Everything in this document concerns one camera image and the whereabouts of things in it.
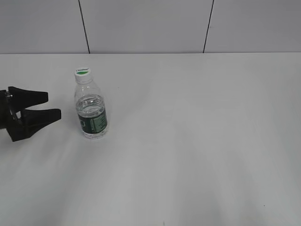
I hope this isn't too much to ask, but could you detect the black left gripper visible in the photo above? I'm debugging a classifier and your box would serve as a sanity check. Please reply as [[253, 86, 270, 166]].
[[0, 86, 62, 142]]

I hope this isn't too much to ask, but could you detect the white green bottle cap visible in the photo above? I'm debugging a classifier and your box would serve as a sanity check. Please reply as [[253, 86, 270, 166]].
[[74, 67, 93, 83]]

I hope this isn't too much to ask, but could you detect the clear Cestbon water bottle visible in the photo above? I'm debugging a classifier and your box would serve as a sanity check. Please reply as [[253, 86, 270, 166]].
[[74, 75, 108, 139]]

